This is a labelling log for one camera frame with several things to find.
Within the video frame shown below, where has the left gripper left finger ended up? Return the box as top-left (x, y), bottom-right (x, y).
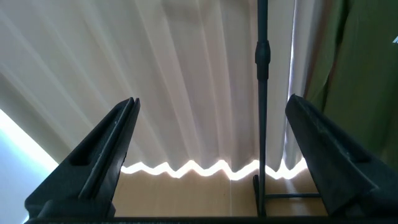
top-left (24, 96), bottom-right (141, 218)

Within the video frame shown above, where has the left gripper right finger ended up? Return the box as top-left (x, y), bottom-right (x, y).
top-left (285, 93), bottom-right (398, 218)

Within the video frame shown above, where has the black clothes rack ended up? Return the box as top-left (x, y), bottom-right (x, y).
top-left (252, 0), bottom-right (322, 218)

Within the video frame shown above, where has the olive green garment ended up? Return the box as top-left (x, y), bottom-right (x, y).
top-left (303, 0), bottom-right (398, 172)

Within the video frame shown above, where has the beige curtain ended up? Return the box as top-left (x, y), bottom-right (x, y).
top-left (0, 0), bottom-right (333, 181)

